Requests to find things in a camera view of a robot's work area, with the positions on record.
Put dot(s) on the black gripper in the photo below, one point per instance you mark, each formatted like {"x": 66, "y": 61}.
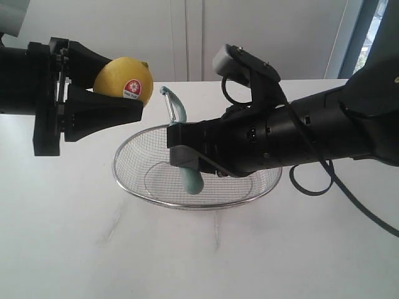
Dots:
{"x": 220, "y": 141}

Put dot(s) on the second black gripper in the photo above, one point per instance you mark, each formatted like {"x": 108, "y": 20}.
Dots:
{"x": 85, "y": 112}

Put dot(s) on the teal handled peeler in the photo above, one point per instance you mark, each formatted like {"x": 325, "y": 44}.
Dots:
{"x": 191, "y": 179}

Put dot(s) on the yellow lemon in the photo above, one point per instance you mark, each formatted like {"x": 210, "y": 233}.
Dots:
{"x": 125, "y": 77}

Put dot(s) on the second dark Piper robot arm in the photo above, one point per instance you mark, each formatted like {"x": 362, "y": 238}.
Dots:
{"x": 17, "y": 85}

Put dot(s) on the steel wire mesh basket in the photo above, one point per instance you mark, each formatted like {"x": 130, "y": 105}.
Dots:
{"x": 141, "y": 167}

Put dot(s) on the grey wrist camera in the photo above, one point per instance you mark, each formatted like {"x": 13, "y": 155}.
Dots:
{"x": 236, "y": 64}

